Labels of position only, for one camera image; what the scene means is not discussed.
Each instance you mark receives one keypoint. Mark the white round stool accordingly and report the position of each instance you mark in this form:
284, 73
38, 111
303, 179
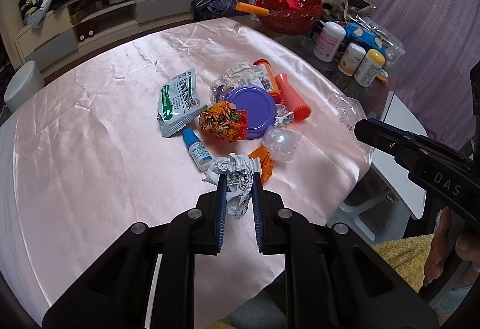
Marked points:
25, 83

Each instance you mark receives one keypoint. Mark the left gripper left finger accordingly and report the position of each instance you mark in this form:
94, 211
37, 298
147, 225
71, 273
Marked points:
221, 211

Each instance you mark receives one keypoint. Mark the person's right hand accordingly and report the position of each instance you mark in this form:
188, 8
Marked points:
467, 248

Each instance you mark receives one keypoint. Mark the beige TV cabinet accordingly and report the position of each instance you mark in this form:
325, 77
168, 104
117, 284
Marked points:
81, 27

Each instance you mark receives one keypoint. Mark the red perforated basket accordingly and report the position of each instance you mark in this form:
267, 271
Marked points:
290, 17

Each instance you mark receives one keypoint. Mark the purple curtain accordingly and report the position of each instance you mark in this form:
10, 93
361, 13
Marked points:
441, 42

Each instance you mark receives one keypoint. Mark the purple round plastic lid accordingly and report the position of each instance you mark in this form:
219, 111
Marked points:
259, 106

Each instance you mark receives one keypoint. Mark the white chair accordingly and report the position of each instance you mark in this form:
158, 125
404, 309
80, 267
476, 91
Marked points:
385, 200

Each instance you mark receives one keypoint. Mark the white printed paper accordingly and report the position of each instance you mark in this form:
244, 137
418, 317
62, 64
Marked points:
240, 171

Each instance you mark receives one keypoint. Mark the orange folded paper piece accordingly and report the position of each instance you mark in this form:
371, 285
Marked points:
266, 162

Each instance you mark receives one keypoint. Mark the white bottle pink label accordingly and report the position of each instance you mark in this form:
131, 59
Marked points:
329, 41

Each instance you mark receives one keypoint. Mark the white bottle orange label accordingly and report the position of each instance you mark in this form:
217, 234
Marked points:
351, 59

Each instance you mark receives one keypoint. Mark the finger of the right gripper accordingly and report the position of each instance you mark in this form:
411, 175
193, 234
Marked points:
384, 137

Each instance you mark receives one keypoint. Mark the green white snack packet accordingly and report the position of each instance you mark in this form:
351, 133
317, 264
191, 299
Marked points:
178, 104

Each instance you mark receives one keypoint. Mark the blue eye drop bottle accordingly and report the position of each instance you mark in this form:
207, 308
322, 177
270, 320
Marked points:
198, 152

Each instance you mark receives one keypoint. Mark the clear plastic bag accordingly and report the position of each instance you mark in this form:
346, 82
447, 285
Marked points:
346, 112

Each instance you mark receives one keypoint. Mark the orange tube red cap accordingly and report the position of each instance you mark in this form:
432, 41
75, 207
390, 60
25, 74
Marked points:
268, 80

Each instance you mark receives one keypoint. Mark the pink satin tablecloth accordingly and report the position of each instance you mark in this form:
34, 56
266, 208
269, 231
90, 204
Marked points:
84, 158

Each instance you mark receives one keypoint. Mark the orange foam handle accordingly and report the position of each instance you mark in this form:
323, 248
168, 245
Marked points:
252, 9

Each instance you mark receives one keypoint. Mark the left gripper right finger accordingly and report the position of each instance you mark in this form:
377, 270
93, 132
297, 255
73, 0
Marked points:
256, 195

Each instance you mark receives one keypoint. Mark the crumpled white tissue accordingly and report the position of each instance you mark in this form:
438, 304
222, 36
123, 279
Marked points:
240, 75

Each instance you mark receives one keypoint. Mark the clear blister pack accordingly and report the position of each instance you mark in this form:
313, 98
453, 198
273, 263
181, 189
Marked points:
218, 92

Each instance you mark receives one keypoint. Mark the yellow cap white bottle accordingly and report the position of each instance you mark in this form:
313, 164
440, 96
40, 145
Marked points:
369, 67

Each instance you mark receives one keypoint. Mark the blue snack bag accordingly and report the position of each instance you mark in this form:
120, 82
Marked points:
363, 37

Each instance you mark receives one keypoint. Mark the orange red wrapper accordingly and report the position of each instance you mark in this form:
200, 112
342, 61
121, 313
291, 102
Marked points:
224, 121

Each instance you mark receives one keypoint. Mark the crumpled clear plastic bottle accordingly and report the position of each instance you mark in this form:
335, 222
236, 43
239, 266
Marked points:
281, 143

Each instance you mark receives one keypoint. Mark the yellow fluffy towel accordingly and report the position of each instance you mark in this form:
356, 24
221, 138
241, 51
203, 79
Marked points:
407, 257

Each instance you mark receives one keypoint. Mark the pink ribbed plastic cone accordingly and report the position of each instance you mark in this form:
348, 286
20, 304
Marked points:
292, 99

